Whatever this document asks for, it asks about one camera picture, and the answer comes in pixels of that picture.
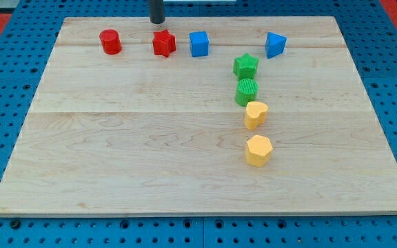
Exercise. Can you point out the yellow heart block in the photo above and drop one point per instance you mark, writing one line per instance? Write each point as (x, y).
(255, 114)

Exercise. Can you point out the green star block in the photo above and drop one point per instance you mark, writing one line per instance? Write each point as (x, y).
(245, 66)

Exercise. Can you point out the red star block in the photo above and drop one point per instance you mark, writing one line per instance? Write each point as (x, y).
(164, 43)

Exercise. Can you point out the light wooden board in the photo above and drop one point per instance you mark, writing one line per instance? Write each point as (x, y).
(139, 135)

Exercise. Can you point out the green cylinder block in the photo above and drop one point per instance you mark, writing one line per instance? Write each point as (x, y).
(246, 91)

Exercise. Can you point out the yellow hexagon block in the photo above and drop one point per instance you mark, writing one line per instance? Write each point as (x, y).
(258, 150)

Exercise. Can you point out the blue cube block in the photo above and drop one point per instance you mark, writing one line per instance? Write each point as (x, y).
(199, 43)

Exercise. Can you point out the blue triangle block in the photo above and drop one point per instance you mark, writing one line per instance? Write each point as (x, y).
(274, 45)

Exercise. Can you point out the red cylinder block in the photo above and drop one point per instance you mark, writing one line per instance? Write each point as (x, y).
(110, 41)

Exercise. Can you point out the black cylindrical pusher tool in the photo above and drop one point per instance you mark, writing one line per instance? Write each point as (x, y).
(156, 11)

